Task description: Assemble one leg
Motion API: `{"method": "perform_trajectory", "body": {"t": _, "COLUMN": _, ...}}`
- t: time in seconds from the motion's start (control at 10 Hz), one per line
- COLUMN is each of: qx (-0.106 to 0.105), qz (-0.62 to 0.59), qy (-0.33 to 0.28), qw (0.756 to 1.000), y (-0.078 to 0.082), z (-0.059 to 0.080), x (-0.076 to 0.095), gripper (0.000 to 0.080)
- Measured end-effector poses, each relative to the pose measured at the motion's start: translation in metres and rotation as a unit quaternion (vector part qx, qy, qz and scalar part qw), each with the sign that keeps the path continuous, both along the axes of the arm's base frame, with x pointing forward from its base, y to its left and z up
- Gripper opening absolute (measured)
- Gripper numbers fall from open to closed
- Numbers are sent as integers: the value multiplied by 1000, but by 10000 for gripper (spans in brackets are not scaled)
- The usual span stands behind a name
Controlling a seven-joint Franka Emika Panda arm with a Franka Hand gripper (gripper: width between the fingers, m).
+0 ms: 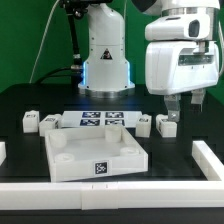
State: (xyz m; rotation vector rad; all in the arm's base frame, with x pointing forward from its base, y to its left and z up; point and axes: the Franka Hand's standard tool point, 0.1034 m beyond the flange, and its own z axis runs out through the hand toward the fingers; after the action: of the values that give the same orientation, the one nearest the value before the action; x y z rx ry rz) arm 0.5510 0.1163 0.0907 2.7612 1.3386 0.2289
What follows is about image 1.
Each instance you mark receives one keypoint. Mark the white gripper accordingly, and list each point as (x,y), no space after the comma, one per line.
(174,67)

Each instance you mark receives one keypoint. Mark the white square table top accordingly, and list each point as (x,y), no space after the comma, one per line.
(92,152)

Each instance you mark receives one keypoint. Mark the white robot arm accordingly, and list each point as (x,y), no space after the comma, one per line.
(106,71)

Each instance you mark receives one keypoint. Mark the white marker sheet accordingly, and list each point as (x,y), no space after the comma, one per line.
(99,118)

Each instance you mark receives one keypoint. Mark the white left fence piece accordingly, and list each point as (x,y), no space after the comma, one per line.
(2,152)

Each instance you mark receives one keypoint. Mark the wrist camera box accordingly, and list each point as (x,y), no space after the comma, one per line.
(180,27)

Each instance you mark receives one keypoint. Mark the white front fence rail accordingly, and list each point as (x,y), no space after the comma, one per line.
(111,195)

